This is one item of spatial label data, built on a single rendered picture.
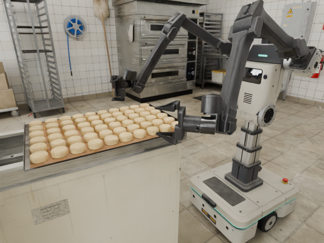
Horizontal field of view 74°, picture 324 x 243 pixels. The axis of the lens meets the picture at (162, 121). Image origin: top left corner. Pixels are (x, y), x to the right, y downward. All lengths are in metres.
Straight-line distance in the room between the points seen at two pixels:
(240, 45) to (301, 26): 4.24
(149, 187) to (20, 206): 0.46
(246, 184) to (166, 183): 0.81
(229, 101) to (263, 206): 0.99
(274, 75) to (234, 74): 0.61
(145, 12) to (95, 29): 1.20
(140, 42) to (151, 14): 0.55
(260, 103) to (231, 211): 0.69
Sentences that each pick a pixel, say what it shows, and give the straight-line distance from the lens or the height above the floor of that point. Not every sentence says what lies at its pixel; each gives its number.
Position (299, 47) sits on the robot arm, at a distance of 1.18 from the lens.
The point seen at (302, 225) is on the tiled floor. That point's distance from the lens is 1.99.
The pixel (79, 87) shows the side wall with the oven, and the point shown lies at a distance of 4.93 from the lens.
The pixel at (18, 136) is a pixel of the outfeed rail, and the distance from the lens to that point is 1.05.
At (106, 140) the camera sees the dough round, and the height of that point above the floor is 0.92.
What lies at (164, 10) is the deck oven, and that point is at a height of 1.72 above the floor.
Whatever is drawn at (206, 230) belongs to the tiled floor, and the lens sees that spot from 1.72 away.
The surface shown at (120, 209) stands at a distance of 0.96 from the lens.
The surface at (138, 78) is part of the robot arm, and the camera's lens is 1.31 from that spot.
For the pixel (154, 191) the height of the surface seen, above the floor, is 0.64.
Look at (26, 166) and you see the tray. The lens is 0.77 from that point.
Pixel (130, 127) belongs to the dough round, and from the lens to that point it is 0.88.
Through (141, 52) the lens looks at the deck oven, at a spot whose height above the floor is 0.99.
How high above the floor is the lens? 1.26
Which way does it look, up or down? 21 degrees down
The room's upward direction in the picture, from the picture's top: straight up
